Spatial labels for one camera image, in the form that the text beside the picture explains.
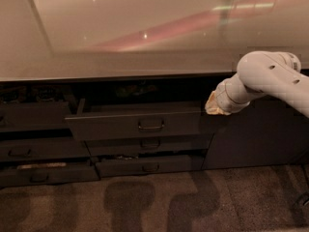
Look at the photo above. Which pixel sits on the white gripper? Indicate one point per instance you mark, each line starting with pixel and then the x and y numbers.
pixel 221 98

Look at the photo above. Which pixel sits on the dark grey drawer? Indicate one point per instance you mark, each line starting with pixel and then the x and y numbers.
pixel 47 174
pixel 144 166
pixel 126 121
pixel 33 116
pixel 134 146
pixel 42 149

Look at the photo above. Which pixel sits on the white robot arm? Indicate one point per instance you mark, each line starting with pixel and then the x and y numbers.
pixel 259 74

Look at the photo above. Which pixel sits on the green snack bag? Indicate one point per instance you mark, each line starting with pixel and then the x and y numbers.
pixel 134 90

